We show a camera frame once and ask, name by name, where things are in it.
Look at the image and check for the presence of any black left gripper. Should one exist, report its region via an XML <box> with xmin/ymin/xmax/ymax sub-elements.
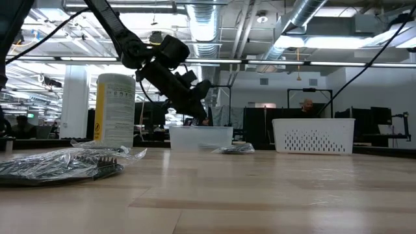
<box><xmin>137</xmin><ymin>60</ymin><xmax>213</xmax><ymax>127</ymax></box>

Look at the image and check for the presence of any clear plastic bin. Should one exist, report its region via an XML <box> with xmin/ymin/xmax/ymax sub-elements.
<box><xmin>168</xmin><ymin>125</ymin><xmax>235</xmax><ymax>151</ymax></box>

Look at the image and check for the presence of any black monitor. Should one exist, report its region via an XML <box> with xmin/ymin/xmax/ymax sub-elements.
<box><xmin>134</xmin><ymin>101</ymin><xmax>166</xmax><ymax>131</ymax></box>

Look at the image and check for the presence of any small bagged dark toiletry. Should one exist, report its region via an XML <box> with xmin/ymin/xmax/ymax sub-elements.
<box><xmin>211</xmin><ymin>142</ymin><xmax>256</xmax><ymax>155</ymax></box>

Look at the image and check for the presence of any black cabinet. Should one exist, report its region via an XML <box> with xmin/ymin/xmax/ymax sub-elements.
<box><xmin>242</xmin><ymin>107</ymin><xmax>326</xmax><ymax>151</ymax></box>

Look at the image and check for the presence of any white wipes canister yellow stripe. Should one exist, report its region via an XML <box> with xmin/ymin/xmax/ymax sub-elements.
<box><xmin>94</xmin><ymin>73</ymin><xmax>137</xmax><ymax>149</ymax></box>

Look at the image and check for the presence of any overhead light bar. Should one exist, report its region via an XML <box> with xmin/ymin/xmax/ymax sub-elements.
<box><xmin>5</xmin><ymin>55</ymin><xmax>416</xmax><ymax>68</ymax></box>

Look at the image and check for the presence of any person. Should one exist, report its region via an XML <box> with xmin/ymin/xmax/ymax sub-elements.
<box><xmin>299</xmin><ymin>98</ymin><xmax>319</xmax><ymax>119</ymax></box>
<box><xmin>10</xmin><ymin>114</ymin><xmax>38</xmax><ymax>140</ymax></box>

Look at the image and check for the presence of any white column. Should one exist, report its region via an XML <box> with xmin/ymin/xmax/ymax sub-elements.
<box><xmin>59</xmin><ymin>64</ymin><xmax>91</xmax><ymax>140</ymax></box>

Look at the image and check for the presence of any white perforated plastic basket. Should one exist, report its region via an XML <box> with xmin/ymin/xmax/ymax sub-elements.
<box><xmin>272</xmin><ymin>118</ymin><xmax>356</xmax><ymax>155</ymax></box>

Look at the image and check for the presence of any black frame stand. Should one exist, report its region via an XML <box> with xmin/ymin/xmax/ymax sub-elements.
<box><xmin>287</xmin><ymin>88</ymin><xmax>334</xmax><ymax>119</ymax></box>
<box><xmin>207</xmin><ymin>84</ymin><xmax>233</xmax><ymax>127</ymax></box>

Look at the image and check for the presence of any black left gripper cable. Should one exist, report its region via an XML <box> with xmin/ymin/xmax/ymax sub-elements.
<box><xmin>138</xmin><ymin>79</ymin><xmax>170</xmax><ymax>107</ymax></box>

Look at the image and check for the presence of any ceiling dome camera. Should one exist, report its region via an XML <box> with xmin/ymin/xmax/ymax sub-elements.
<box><xmin>149</xmin><ymin>31</ymin><xmax>164</xmax><ymax>46</ymax></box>

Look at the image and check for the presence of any silver ventilation duct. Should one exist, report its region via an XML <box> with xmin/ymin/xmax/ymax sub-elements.
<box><xmin>185</xmin><ymin>0</ymin><xmax>223</xmax><ymax>60</ymax></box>
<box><xmin>259</xmin><ymin>0</ymin><xmax>330</xmax><ymax>62</ymax></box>

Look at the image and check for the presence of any long black cable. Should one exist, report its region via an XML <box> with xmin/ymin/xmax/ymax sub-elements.
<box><xmin>317</xmin><ymin>4</ymin><xmax>416</xmax><ymax>116</ymax></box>
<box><xmin>5</xmin><ymin>6</ymin><xmax>91</xmax><ymax>65</ymax></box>

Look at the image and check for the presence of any black table frame rail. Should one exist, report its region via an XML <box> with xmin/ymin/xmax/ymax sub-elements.
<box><xmin>12</xmin><ymin>138</ymin><xmax>172</xmax><ymax>151</ymax></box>

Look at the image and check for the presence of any black camera stand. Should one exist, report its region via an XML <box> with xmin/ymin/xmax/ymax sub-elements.
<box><xmin>391</xmin><ymin>111</ymin><xmax>412</xmax><ymax>142</ymax></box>

